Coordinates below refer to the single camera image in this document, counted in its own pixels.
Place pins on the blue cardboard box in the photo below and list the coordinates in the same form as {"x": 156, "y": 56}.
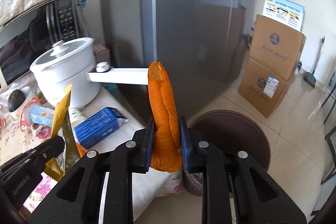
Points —
{"x": 97, "y": 127}

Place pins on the grey refrigerator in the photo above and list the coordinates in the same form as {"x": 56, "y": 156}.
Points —
{"x": 183, "y": 29}

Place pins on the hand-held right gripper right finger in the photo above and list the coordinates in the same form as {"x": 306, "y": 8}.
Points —
{"x": 185, "y": 145}

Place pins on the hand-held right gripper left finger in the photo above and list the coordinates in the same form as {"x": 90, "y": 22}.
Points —
{"x": 150, "y": 140}

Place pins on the dark green squash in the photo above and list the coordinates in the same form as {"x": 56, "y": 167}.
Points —
{"x": 15, "y": 102}

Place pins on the white electric cooking pot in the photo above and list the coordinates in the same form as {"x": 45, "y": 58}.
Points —
{"x": 65, "y": 82}

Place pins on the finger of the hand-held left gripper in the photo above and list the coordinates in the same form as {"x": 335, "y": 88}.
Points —
{"x": 50, "y": 148}

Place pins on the small dark box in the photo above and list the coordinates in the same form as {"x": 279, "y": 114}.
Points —
{"x": 299, "y": 67}

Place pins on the gold foil packet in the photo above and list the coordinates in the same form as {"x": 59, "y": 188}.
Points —
{"x": 61, "y": 113}

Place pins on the brown trash bin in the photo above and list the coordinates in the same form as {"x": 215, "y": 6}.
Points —
{"x": 231, "y": 132}

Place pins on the red instant noodle cup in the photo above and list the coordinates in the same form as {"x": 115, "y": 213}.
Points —
{"x": 26, "y": 115}

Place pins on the teal decoration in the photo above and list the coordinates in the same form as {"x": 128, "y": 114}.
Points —
{"x": 82, "y": 1}

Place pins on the lower cardboard box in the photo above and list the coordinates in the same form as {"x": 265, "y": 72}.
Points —
{"x": 260, "y": 92}

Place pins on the black metal chair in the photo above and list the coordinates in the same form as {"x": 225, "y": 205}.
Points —
{"x": 331, "y": 138}

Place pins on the blue and white printed box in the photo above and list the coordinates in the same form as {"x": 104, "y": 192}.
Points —
{"x": 283, "y": 10}

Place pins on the white bowl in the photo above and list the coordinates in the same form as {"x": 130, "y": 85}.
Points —
{"x": 28, "y": 92}

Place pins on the glass pot lid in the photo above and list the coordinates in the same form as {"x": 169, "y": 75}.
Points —
{"x": 57, "y": 48}

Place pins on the broom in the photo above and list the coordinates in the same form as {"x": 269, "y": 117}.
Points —
{"x": 309, "y": 78}

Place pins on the milk carton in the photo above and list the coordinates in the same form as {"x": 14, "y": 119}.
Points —
{"x": 42, "y": 115}

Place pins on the black microwave oven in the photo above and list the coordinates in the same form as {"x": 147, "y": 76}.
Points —
{"x": 26, "y": 50}

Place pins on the brown cardboard box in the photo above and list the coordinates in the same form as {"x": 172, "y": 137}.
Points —
{"x": 275, "y": 48}

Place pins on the white and orange carton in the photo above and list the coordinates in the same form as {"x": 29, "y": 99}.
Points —
{"x": 101, "y": 53}

